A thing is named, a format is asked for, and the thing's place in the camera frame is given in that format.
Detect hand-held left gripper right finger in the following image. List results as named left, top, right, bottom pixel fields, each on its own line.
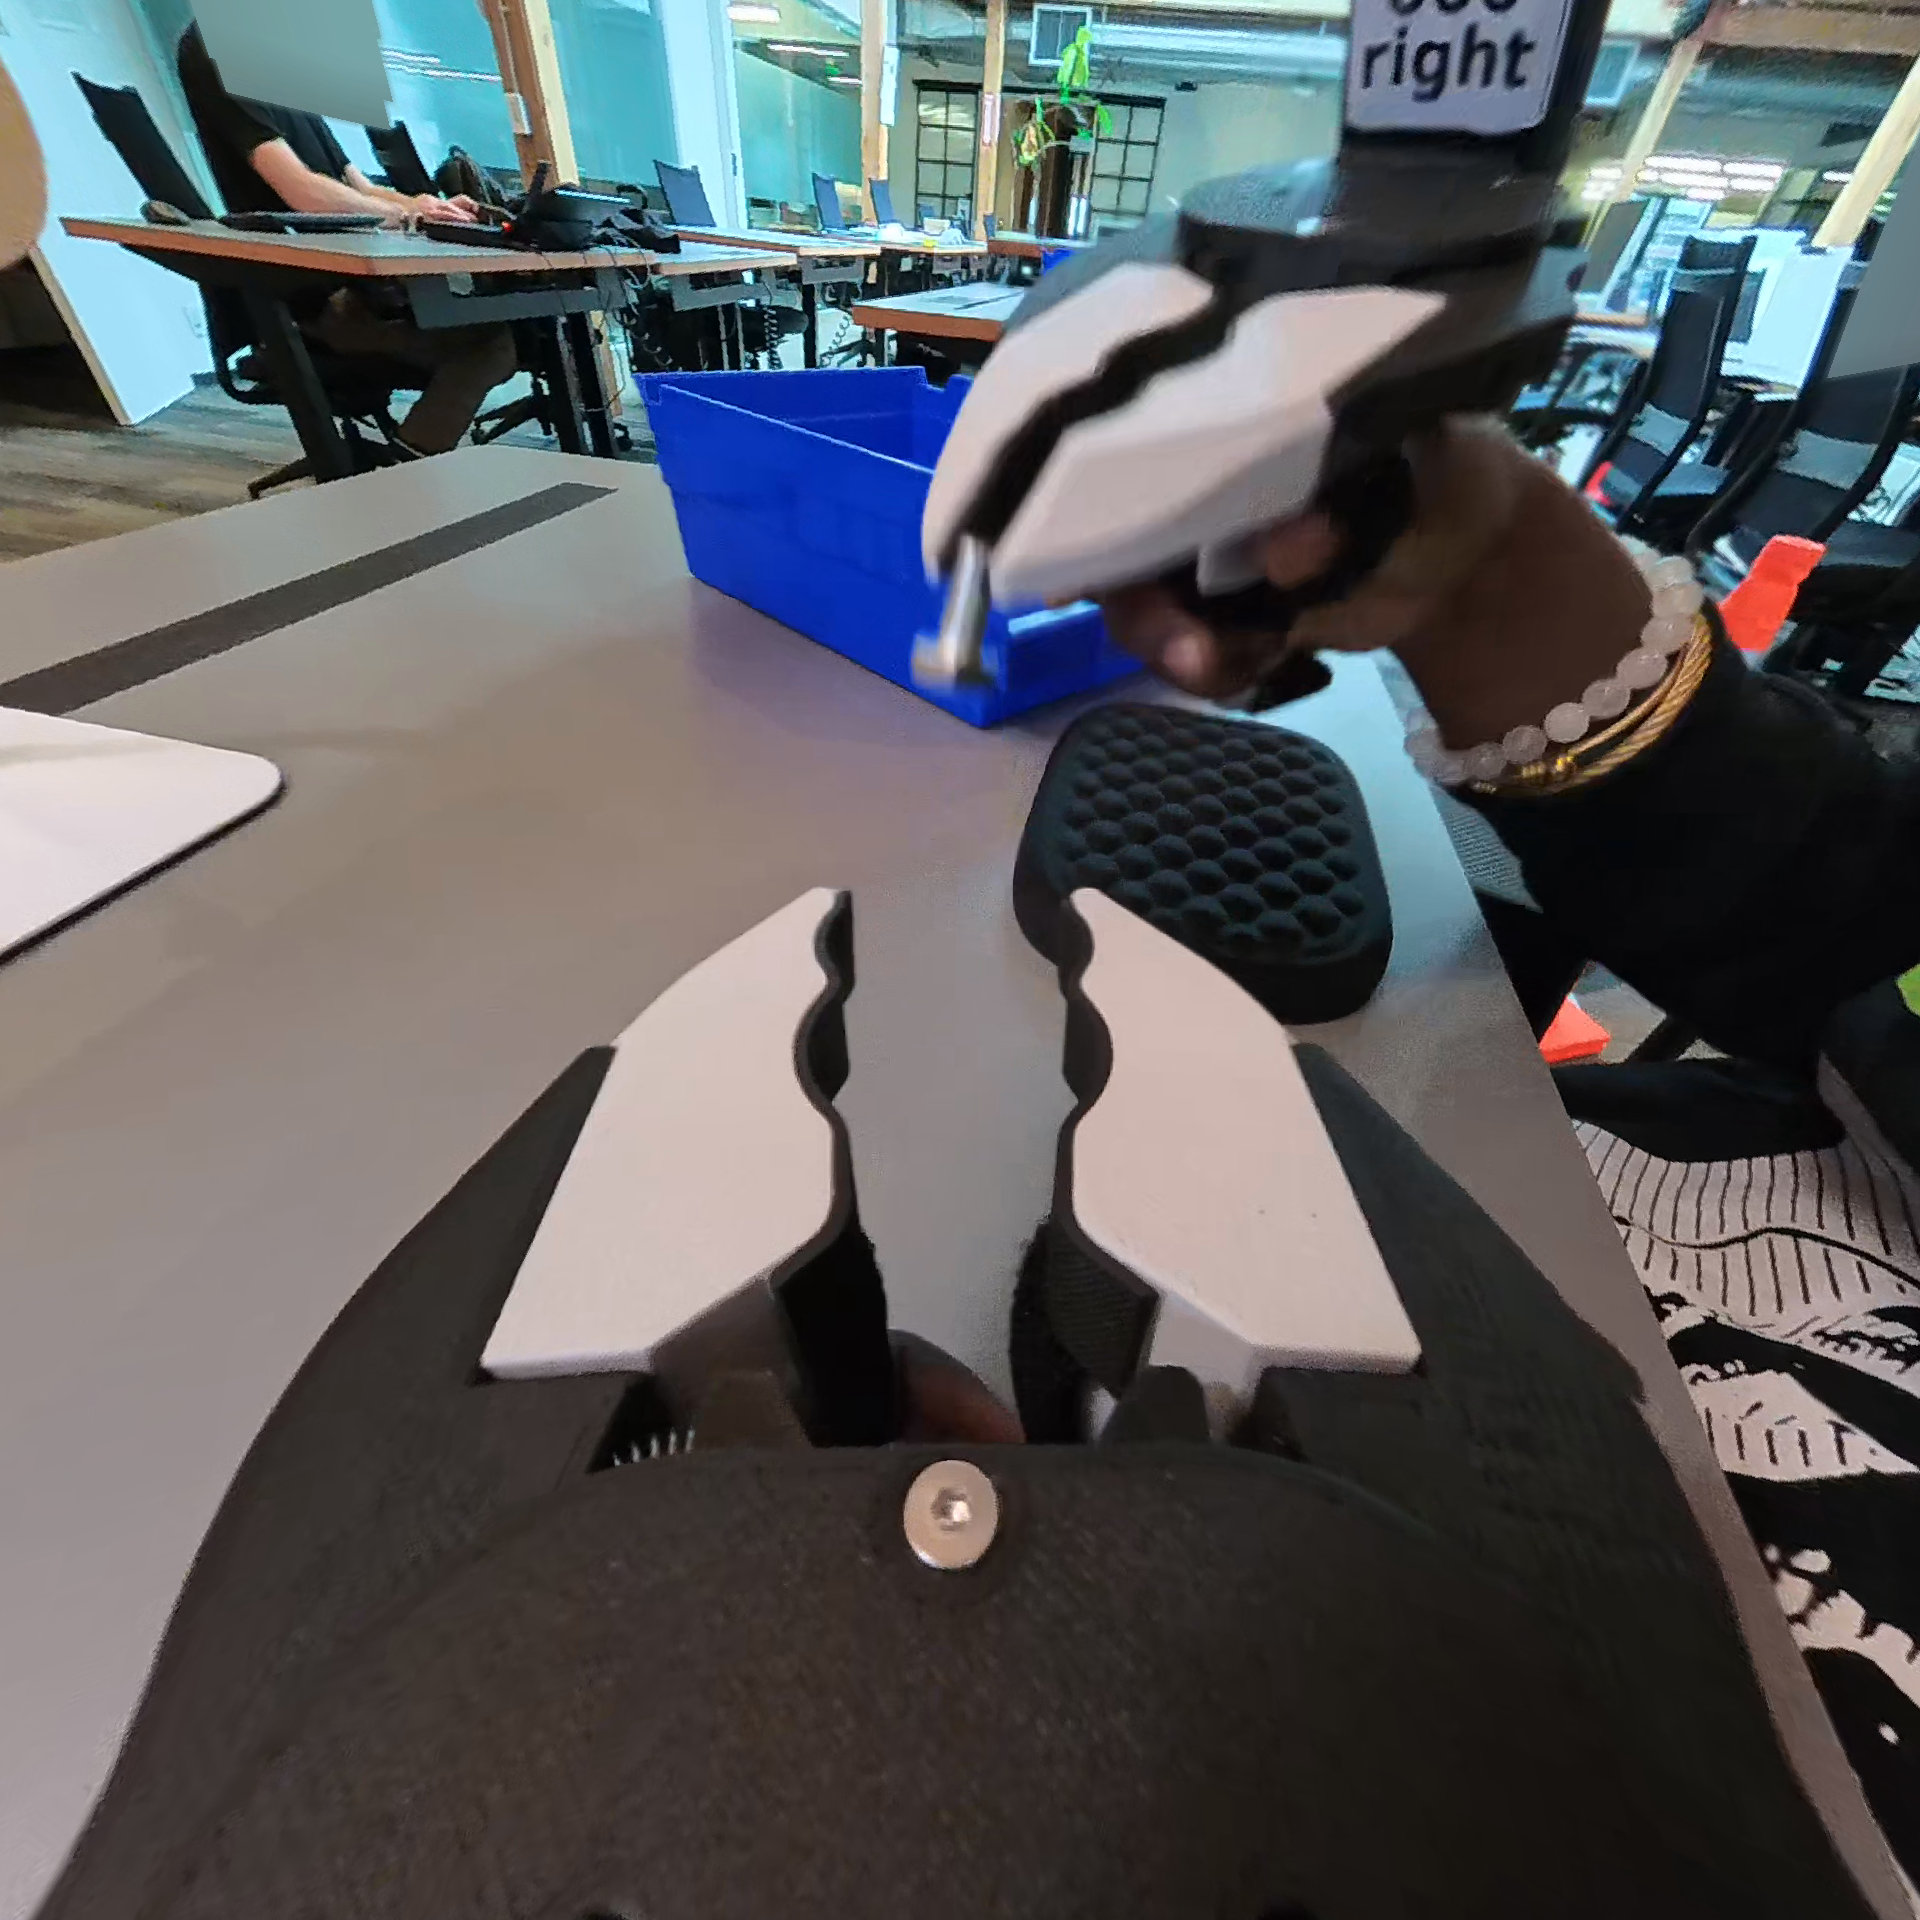
left=1051, top=888, right=1424, bottom=1439

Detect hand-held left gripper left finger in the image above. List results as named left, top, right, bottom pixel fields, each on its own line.
left=477, top=888, right=862, bottom=1394

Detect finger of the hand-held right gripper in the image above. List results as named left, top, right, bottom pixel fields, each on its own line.
left=924, top=261, right=1223, bottom=573
left=984, top=280, right=1452, bottom=611

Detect steel hex bolt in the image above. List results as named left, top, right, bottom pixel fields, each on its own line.
left=914, top=534, right=1003, bottom=694

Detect blue plastic bin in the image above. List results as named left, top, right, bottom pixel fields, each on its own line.
left=634, top=366, right=1152, bottom=734

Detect person's right forearm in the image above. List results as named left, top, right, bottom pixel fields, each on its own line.
left=1462, top=643, right=1920, bottom=1091

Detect person's right hand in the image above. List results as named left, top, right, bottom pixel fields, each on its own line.
left=1093, top=431, right=1640, bottom=740

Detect brown office desk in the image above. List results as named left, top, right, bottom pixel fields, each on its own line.
left=846, top=278, right=1052, bottom=378

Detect green potted plant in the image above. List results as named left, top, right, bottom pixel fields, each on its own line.
left=1012, top=86, right=1090, bottom=245

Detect black wrist rest pad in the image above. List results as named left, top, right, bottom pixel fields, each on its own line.
left=1012, top=704, right=1397, bottom=1034

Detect black office chair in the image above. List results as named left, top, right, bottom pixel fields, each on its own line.
left=1559, top=232, right=1920, bottom=606

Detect orange traffic cone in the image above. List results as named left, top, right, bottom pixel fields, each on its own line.
left=1711, top=529, right=1829, bottom=657

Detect black and white printed trousers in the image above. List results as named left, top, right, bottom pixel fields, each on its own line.
left=1573, top=1044, right=1920, bottom=1817

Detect sign board on white stand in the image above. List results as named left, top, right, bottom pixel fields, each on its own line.
left=0, top=705, right=283, bottom=967

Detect long office desk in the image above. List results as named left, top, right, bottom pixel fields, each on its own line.
left=57, top=216, right=815, bottom=487

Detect beaded bracelet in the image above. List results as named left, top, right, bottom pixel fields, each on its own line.
left=1401, top=534, right=1721, bottom=800

